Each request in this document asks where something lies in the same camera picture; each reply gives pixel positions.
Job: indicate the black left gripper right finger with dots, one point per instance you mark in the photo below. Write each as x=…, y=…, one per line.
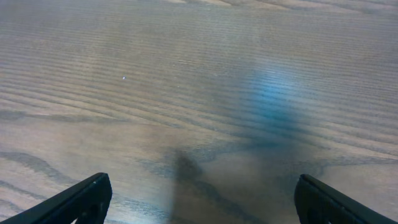
x=318, y=203

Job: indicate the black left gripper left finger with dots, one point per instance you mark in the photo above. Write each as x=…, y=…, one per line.
x=85, y=202

